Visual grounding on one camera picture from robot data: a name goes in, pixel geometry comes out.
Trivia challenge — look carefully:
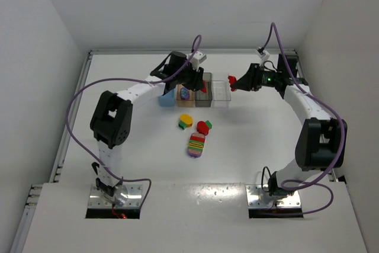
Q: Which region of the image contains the purple lego brick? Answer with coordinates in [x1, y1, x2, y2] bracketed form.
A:
[179, 87, 190, 101]

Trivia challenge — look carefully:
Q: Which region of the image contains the yellow oval lego brick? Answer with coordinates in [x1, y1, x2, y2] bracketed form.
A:
[179, 114, 193, 127]

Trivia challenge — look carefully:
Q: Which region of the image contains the green lego brick number three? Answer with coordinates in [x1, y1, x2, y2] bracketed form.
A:
[178, 121, 187, 130]

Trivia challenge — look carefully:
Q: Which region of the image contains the red arched lego brick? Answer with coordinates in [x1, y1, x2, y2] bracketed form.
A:
[227, 75, 237, 92]

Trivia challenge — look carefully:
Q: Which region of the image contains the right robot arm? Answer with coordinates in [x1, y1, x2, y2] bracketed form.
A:
[229, 54, 348, 197]

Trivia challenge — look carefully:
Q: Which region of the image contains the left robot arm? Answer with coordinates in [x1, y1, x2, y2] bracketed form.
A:
[90, 51, 207, 206]

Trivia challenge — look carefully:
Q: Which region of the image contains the grey translucent container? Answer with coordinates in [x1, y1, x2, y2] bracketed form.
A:
[195, 72, 213, 107]

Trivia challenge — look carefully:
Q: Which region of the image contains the clear container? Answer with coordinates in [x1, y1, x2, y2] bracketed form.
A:
[212, 80, 231, 108]

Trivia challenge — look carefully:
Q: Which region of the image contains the tan translucent container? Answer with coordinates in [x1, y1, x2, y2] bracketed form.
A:
[176, 84, 195, 108]

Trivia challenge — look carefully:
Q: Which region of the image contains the blue container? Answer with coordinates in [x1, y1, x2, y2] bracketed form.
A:
[158, 90, 175, 107]

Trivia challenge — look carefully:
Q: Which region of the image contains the plain green lego brick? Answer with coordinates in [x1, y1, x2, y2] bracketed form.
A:
[205, 120, 213, 129]

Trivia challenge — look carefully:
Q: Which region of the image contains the red oval lego brick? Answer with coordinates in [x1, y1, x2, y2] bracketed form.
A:
[197, 121, 210, 136]

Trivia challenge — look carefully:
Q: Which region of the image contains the striped stacked lego block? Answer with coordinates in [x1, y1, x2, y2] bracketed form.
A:
[187, 132, 205, 158]

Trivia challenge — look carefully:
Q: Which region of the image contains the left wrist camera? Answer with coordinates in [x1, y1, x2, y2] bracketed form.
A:
[189, 51, 207, 65]

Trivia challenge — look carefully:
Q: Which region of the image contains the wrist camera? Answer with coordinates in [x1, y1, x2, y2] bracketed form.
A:
[189, 51, 207, 65]
[256, 47, 270, 65]

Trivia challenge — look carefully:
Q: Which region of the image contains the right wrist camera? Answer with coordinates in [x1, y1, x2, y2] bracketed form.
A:
[256, 47, 270, 65]

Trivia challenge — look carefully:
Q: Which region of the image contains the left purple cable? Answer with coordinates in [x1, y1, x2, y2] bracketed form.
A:
[65, 34, 204, 206]

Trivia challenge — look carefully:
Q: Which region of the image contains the purple cable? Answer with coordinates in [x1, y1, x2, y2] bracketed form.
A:
[65, 34, 204, 206]
[257, 22, 347, 215]

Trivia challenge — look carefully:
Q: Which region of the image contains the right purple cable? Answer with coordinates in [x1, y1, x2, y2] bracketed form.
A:
[257, 22, 347, 215]

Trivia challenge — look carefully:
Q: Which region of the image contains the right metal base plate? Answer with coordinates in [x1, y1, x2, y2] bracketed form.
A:
[246, 184, 301, 210]

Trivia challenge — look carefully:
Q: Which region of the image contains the metal base plate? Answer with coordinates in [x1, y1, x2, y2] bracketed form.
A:
[88, 183, 143, 210]
[246, 184, 301, 210]

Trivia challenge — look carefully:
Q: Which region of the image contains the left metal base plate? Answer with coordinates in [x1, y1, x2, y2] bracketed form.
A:
[88, 183, 143, 210]

